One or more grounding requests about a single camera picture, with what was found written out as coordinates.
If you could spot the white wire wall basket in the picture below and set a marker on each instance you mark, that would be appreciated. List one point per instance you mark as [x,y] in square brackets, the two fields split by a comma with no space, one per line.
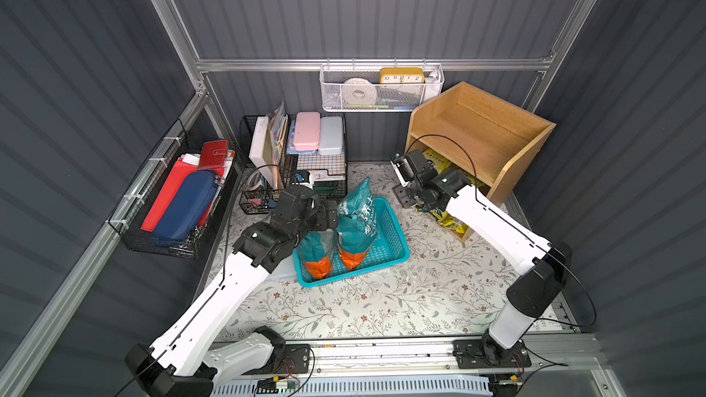
[391,98]

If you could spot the teal plastic basket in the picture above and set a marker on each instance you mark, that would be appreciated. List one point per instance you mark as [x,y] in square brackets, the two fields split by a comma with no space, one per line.
[388,250]

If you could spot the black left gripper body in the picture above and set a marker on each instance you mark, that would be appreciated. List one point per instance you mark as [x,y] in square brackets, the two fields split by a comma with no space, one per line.
[323,215]

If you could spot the navy blue pouch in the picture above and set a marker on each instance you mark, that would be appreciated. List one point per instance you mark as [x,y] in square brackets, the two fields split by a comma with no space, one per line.
[189,204]

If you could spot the white tape roll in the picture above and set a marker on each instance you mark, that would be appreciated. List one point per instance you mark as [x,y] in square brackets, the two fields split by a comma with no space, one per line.
[359,92]

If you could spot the red folder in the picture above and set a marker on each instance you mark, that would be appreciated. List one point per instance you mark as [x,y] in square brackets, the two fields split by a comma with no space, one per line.
[177,175]

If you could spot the yellow clock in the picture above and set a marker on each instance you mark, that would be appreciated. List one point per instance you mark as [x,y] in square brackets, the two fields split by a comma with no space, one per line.
[402,76]

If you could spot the teal fertilizer bag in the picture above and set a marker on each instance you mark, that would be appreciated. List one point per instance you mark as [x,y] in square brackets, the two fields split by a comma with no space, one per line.
[315,253]
[357,229]

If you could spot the black wire desk organizer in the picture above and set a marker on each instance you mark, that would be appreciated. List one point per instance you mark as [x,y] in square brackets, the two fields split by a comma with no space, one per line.
[329,172]

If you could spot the floral table mat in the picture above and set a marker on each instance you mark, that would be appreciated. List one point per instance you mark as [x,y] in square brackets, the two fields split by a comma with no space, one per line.
[446,288]

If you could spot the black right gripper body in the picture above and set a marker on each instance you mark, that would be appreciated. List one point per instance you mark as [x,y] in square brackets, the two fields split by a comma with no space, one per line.
[405,194]

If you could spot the pink pencil case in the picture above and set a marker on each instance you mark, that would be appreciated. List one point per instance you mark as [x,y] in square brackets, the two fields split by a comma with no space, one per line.
[307,131]

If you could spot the black wire side basket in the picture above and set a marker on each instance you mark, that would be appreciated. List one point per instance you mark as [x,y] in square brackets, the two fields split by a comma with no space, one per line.
[126,220]

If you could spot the light blue pencil case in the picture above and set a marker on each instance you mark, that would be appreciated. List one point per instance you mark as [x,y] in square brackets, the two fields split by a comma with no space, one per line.
[331,136]

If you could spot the wooden shelf unit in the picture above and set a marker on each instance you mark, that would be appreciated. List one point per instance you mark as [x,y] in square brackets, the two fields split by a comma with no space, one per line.
[486,136]

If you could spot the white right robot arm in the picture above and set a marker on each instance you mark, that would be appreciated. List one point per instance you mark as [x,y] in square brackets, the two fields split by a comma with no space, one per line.
[542,268]

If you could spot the dark red wallet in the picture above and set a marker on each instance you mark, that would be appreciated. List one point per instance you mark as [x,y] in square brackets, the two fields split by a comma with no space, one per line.
[213,154]

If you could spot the yellow fertilizer packet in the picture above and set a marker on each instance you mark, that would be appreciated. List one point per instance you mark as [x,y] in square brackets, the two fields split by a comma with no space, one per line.
[447,221]
[436,160]

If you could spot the white book in organizer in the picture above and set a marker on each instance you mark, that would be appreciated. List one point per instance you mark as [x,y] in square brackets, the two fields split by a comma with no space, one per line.
[260,152]

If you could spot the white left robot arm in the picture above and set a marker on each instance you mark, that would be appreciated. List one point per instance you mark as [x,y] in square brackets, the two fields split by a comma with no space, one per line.
[215,298]

